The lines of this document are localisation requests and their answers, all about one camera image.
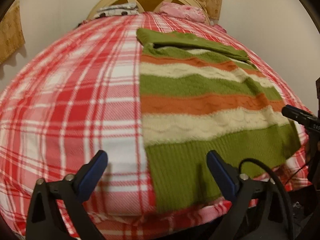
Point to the red plaid bed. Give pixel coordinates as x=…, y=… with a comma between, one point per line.
x=75, y=92

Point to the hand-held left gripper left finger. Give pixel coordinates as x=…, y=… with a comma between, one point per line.
x=91, y=176

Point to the white pillow with dark print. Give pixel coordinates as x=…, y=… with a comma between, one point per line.
x=112, y=12

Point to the grey floral pillow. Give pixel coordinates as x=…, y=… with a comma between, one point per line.
x=127, y=5

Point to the cream wooden headboard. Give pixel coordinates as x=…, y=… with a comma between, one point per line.
x=147, y=0

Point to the green orange cream striped sweater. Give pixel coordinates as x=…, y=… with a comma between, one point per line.
x=200, y=87

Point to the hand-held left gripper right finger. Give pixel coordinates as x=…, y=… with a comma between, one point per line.
x=220, y=172

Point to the pink cloth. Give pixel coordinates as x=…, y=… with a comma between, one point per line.
x=220, y=28

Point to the dark cloth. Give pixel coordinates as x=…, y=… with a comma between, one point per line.
x=81, y=23

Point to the pink floral pillow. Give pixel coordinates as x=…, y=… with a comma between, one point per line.
x=185, y=11

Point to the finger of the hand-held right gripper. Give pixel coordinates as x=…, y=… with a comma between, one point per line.
x=297, y=113

